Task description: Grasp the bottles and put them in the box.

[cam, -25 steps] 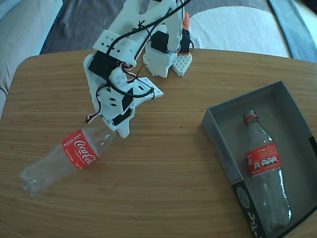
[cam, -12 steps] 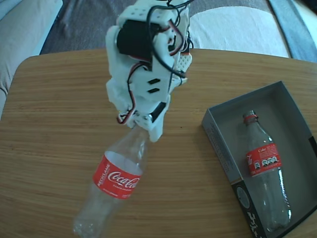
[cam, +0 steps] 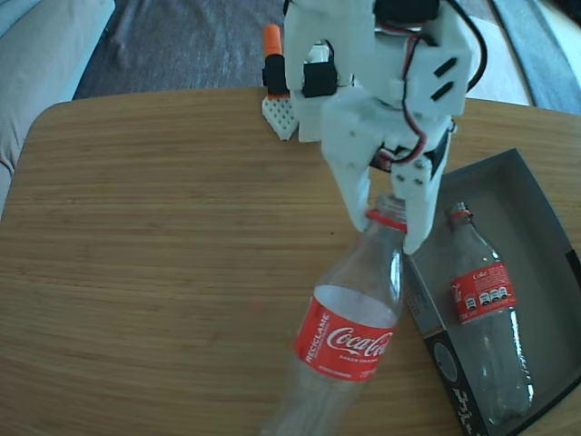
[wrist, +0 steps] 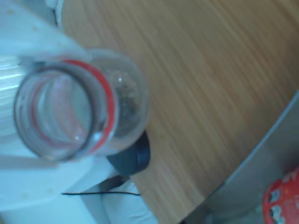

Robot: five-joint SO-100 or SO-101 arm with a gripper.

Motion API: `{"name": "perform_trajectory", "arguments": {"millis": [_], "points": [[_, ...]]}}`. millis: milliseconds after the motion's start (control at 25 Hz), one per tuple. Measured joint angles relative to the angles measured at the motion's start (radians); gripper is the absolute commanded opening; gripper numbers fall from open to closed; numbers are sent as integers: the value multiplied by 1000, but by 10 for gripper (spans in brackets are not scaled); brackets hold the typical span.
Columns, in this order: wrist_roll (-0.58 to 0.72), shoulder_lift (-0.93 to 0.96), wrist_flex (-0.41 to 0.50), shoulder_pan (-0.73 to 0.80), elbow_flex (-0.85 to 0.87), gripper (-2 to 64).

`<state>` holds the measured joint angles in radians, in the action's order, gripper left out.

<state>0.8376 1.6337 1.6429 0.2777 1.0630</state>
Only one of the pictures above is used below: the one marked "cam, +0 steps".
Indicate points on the white cloth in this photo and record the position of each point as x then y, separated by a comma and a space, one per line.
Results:
499, 68

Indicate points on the dark grey rug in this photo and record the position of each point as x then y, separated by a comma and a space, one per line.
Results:
181, 45

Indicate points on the clear bottle Coca-Cola logo label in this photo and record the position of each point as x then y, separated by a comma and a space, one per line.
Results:
345, 345

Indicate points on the orange black clamp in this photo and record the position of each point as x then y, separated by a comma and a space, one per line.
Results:
271, 36

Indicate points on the clear bottle Coke nutrition label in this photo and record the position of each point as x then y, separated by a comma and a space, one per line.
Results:
485, 295

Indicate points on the grey cardboard box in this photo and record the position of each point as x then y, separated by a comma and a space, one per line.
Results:
522, 204

